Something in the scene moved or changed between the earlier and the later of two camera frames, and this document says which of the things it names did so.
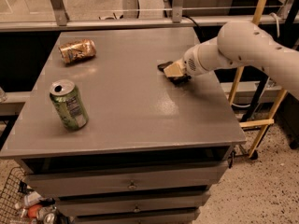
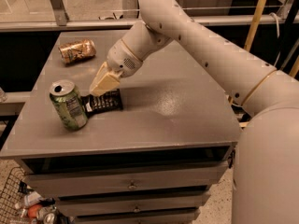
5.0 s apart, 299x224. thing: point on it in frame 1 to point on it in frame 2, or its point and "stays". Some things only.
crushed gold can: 77,50 stays
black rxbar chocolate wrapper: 177,80 to 108,101
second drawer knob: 136,209 stays
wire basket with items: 20,204 stays
